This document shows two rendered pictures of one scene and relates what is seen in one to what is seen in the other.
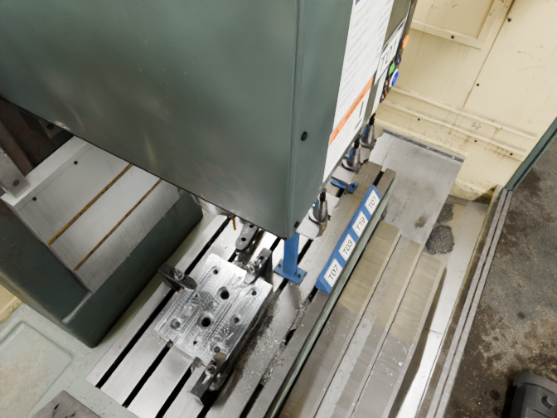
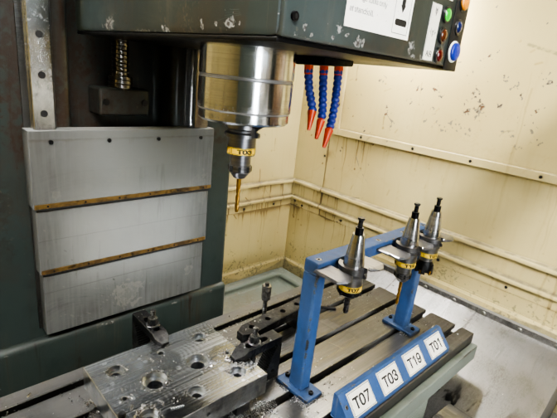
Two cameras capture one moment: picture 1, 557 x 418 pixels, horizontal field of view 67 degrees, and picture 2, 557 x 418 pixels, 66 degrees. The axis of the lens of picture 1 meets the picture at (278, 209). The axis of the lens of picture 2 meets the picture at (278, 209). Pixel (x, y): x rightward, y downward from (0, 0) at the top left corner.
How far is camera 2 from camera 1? 64 cm
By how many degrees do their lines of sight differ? 39
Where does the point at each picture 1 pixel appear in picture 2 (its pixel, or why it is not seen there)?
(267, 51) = not seen: outside the picture
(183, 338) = (113, 389)
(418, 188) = (506, 376)
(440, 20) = (525, 160)
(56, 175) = (84, 137)
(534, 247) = not seen: outside the picture
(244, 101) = not seen: outside the picture
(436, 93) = (526, 250)
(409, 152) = (493, 331)
